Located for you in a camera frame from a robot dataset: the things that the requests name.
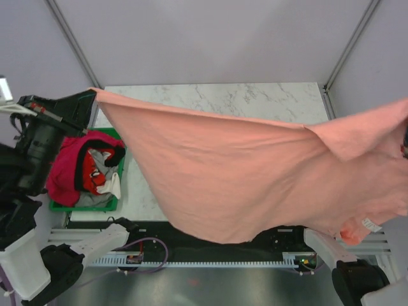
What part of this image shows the white slotted cable duct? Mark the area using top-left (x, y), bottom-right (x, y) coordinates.
top-left (90, 253), bottom-right (298, 269)

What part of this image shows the aluminium frame post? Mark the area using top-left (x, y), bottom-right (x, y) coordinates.
top-left (44, 0), bottom-right (101, 88)
top-left (322, 0), bottom-right (382, 93)

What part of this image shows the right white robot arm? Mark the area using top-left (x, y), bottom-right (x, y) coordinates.
top-left (291, 120), bottom-right (407, 305)

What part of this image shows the left aluminium frame post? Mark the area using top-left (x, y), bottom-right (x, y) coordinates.
top-left (44, 0), bottom-right (101, 88)

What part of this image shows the green plastic bin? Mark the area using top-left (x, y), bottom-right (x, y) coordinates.
top-left (48, 127), bottom-right (128, 213)

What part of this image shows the peach t shirt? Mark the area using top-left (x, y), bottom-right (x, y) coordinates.
top-left (96, 90), bottom-right (407, 244)

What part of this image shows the right aluminium frame post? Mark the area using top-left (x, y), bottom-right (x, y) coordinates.
top-left (322, 0), bottom-right (382, 93)

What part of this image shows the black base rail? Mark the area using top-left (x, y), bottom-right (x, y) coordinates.
top-left (115, 217), bottom-right (316, 266)

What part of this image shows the magenta t shirt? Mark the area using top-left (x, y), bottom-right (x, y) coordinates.
top-left (46, 131), bottom-right (124, 207)

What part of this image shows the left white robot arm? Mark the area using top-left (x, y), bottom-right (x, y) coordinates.
top-left (1, 90), bottom-right (140, 305)

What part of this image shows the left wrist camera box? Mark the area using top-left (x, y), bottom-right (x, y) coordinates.
top-left (0, 75), bottom-right (13, 102)

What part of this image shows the white shirt label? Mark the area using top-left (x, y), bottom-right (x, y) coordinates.
top-left (361, 218), bottom-right (382, 233)

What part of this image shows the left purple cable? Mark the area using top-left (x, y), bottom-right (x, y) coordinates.
top-left (0, 237), bottom-right (169, 306)

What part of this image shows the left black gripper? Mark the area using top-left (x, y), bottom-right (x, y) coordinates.
top-left (19, 87), bottom-right (100, 189)

